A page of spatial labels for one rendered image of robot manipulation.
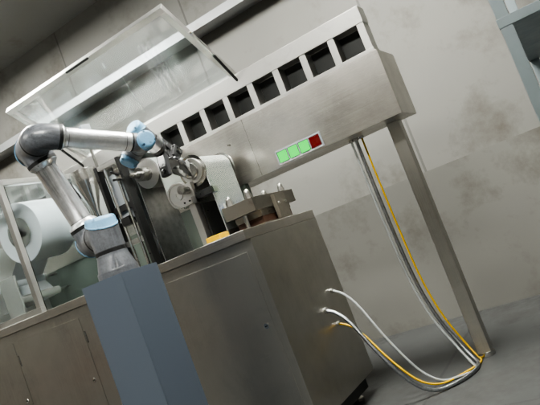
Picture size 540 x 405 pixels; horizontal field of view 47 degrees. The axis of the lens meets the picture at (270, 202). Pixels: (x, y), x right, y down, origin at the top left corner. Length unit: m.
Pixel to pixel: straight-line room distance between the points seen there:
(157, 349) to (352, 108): 1.35
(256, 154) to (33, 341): 1.42
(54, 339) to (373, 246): 2.03
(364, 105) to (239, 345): 1.16
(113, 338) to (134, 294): 0.18
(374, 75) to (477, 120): 1.21
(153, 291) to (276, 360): 0.56
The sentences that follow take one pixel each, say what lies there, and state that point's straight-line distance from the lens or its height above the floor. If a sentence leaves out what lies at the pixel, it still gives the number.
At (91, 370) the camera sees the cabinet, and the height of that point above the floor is 0.57.
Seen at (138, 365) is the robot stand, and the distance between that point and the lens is 2.26.
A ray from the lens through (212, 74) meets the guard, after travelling 3.14.
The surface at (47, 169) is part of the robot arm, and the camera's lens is 2.48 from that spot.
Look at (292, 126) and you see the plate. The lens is 2.95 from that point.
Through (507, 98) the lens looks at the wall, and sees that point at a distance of 3.87.
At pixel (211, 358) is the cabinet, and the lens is 2.64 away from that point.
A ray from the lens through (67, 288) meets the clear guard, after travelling 3.44.
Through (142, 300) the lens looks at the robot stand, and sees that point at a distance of 2.25.
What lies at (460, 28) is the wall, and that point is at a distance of 3.95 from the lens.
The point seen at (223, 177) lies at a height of 1.18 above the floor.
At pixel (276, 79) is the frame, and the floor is 1.53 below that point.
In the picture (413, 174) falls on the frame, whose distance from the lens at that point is 2.92.
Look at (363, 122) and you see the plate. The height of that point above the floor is 1.17.
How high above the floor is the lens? 0.79
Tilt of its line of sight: 4 degrees up
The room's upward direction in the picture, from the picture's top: 21 degrees counter-clockwise
